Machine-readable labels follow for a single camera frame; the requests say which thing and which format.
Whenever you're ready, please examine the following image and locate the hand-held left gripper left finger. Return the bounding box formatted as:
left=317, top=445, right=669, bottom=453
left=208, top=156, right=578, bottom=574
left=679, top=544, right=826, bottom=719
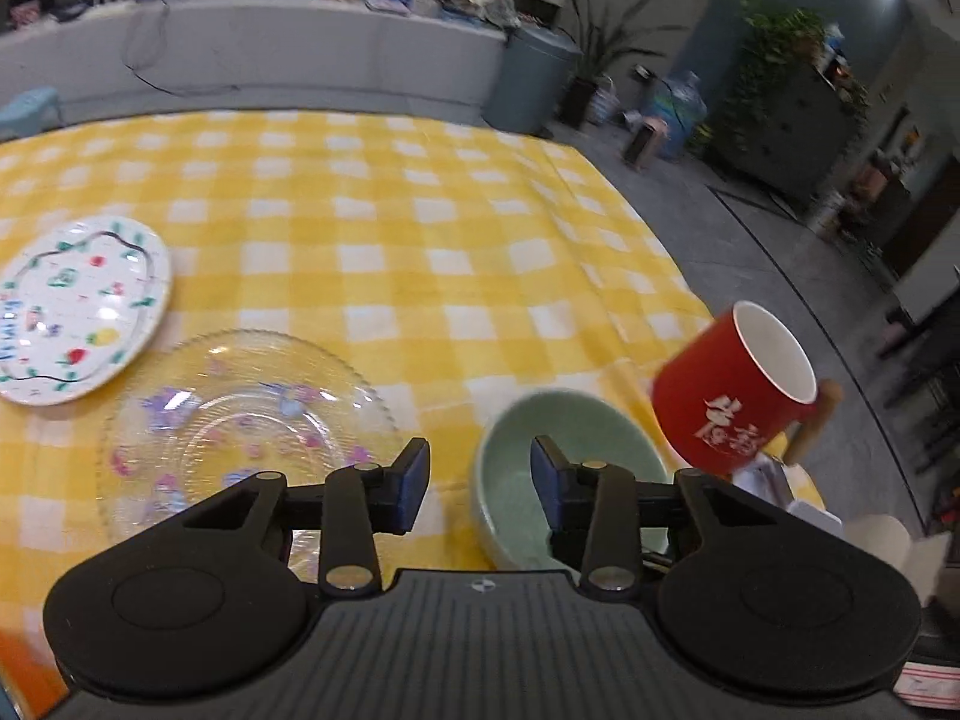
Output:
left=184, top=439, right=432, bottom=599

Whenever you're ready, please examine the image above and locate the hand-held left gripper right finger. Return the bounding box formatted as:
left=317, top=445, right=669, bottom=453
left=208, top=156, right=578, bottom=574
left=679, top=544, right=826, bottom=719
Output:
left=530, top=435, right=788, bottom=598

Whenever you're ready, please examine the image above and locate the pale green ceramic bowl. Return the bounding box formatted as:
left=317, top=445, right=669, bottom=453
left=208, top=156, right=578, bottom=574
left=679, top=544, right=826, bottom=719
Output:
left=469, top=388, right=672, bottom=572

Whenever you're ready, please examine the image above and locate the clear glass plate with flowers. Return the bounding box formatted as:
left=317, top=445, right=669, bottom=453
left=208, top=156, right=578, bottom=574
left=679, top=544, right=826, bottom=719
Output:
left=96, top=328, right=410, bottom=586

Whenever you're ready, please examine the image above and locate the white plate with colourful print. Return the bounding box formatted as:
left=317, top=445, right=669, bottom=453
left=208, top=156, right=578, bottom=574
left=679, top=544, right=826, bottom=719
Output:
left=0, top=216, right=173, bottom=407

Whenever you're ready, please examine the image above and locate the white paper box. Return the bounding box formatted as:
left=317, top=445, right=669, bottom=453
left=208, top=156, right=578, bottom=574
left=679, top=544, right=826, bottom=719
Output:
left=733, top=456, right=842, bottom=535

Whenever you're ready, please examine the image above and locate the yellow white checkered tablecloth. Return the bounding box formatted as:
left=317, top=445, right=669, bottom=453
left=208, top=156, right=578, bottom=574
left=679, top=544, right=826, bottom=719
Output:
left=0, top=111, right=826, bottom=691

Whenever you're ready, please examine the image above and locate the brown cardboard box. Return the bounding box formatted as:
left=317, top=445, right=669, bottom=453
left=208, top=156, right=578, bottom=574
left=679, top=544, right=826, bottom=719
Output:
left=844, top=514, right=960, bottom=605

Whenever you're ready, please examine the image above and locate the pink small container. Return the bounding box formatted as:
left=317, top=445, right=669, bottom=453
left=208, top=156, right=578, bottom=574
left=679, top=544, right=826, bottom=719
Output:
left=622, top=116, right=672, bottom=170

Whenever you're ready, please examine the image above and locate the long-leaf plant in black pot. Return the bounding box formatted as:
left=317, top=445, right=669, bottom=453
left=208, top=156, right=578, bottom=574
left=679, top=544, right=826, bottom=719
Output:
left=555, top=0, right=676, bottom=130

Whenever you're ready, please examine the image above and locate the blue white plant pot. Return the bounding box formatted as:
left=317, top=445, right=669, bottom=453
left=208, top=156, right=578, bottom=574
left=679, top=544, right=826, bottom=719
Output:
left=591, top=79, right=625, bottom=126

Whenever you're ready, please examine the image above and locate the dark chair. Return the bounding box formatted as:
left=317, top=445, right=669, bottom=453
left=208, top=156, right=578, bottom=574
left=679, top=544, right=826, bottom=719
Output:
left=877, top=270, right=960, bottom=470

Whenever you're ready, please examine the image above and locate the blue water jug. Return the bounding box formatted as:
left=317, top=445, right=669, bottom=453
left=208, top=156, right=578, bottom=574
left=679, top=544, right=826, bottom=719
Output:
left=649, top=71, right=710, bottom=160

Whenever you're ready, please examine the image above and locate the grey round trash can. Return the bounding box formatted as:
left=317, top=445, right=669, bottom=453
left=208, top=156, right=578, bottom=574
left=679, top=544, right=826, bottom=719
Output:
left=481, top=24, right=582, bottom=137

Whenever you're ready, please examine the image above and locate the grey cabinet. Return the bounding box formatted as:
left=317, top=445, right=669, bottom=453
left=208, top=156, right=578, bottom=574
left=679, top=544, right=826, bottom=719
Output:
left=712, top=52, right=863, bottom=200

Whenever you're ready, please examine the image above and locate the white low counter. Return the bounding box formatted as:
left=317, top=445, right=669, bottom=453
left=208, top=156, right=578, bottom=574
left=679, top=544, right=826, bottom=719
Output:
left=0, top=0, right=515, bottom=132

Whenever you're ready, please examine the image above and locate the green vine plant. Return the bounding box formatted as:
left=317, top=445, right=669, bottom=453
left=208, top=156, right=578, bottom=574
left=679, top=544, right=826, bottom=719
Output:
left=731, top=0, right=871, bottom=136

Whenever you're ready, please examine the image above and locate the light blue plastic stool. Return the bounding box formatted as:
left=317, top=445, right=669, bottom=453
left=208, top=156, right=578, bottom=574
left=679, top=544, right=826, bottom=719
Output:
left=0, top=88, right=65, bottom=143

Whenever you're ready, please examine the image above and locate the red mug with wooden handle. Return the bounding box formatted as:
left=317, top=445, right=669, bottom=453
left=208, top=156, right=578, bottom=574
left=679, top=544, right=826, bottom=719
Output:
left=649, top=300, right=845, bottom=481

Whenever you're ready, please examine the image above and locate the black cable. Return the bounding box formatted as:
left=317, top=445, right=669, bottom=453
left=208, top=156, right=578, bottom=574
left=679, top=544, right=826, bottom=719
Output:
left=120, top=0, right=248, bottom=98

